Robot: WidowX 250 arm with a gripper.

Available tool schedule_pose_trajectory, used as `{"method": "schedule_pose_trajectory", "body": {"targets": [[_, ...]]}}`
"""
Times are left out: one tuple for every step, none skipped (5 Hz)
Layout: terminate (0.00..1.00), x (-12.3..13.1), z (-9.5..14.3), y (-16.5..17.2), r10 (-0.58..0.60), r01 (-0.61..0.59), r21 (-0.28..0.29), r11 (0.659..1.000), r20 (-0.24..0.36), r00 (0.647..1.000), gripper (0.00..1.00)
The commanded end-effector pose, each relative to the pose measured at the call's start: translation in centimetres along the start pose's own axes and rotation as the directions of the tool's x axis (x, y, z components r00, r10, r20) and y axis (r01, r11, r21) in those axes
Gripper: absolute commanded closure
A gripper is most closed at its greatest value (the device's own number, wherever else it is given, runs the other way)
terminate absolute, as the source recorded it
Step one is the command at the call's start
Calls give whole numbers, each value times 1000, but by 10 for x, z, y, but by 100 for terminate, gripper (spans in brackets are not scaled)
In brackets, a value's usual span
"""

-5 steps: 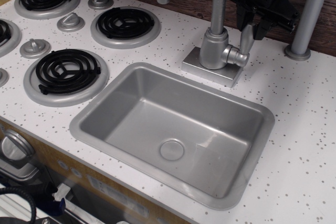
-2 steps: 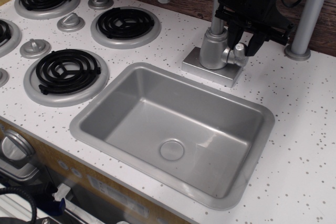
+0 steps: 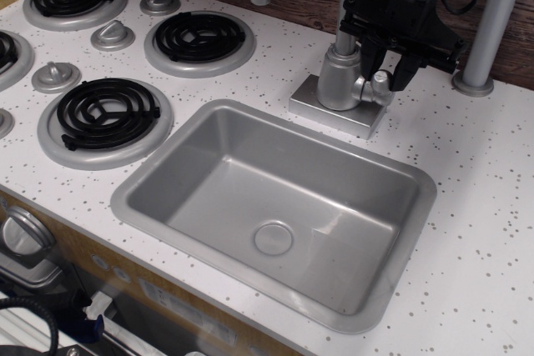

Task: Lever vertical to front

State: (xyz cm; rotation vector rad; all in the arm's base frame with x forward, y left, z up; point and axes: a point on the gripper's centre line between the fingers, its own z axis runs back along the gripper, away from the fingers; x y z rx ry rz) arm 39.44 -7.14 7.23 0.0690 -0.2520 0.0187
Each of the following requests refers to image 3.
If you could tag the grey toy sink basin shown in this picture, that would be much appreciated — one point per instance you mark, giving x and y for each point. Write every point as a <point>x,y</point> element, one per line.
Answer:
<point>321,226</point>

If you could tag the silver toy faucet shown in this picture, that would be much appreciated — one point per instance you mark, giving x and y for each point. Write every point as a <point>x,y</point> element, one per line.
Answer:
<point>329,99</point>

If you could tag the grey support pole with base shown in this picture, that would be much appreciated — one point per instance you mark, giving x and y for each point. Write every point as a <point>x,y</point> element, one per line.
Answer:
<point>475,80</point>

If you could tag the silver faucet lever handle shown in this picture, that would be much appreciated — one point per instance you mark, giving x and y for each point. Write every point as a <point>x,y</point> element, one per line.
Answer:
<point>375,89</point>

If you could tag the grey stove knob back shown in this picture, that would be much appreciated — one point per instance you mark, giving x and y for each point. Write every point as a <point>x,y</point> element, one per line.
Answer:
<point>159,7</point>

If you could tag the blue clamp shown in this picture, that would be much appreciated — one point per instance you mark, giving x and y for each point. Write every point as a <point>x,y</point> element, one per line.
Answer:
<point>91,331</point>

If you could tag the front right stove burner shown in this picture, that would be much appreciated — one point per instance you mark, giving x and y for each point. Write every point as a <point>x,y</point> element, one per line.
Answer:
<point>105,123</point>

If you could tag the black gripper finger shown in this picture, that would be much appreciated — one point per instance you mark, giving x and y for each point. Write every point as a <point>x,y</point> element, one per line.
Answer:
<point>405,70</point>
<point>372,54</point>

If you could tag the back left stove burner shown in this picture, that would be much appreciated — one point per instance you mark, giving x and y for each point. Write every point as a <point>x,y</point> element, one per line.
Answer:
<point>71,15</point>

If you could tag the left edge stove burner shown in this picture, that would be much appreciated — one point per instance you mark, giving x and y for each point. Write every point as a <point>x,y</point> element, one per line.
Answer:
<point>17,58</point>

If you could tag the back right stove burner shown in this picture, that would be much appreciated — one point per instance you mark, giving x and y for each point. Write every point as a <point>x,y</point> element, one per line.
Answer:
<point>199,44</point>

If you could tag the grey stove knob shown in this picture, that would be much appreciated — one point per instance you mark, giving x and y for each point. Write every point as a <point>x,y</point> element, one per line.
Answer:
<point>114,36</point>
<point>159,7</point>
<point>56,78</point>

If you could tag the grey stove knob left edge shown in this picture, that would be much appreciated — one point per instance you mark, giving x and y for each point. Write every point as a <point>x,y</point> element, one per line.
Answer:
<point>6,122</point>

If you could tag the grey stove knob middle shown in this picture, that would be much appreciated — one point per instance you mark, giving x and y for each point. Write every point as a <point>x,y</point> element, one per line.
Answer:
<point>114,36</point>

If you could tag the grey stove knob front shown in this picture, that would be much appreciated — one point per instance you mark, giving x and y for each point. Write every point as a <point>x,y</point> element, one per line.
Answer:
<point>56,78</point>

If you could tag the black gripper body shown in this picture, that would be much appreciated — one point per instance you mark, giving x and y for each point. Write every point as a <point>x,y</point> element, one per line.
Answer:
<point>405,27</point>

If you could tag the silver oven dial knob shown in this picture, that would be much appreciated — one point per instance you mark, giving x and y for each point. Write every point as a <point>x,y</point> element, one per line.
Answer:
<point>24,238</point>

